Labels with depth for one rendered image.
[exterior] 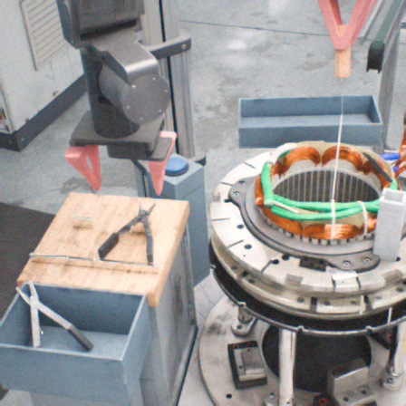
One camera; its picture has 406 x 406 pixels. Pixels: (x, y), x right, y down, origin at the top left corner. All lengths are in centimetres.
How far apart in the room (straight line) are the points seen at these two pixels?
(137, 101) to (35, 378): 38
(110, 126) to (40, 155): 243
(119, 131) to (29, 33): 243
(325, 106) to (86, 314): 62
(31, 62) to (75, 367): 252
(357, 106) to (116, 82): 68
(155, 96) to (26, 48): 253
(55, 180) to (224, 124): 86
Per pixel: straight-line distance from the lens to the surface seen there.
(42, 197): 295
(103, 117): 79
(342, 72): 83
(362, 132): 121
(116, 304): 90
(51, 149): 325
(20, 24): 318
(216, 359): 113
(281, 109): 129
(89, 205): 103
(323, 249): 87
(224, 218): 93
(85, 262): 92
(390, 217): 83
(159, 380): 101
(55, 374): 86
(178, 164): 113
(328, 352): 117
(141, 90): 70
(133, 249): 94
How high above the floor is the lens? 167
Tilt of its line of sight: 37 degrees down
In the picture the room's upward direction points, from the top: 4 degrees counter-clockwise
